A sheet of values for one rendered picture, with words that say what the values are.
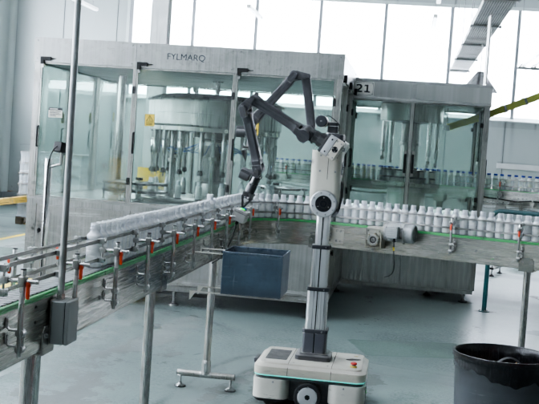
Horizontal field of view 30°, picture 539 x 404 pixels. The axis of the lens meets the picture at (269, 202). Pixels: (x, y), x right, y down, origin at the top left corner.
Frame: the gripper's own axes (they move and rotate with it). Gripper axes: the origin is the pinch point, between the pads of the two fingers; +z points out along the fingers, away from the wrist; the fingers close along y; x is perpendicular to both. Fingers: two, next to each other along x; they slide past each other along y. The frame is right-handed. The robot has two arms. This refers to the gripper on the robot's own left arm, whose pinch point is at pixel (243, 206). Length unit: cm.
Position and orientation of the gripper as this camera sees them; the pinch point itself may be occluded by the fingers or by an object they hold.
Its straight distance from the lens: 596.3
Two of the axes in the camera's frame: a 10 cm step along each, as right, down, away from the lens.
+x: 9.0, 4.2, -1.0
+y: -1.4, 0.5, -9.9
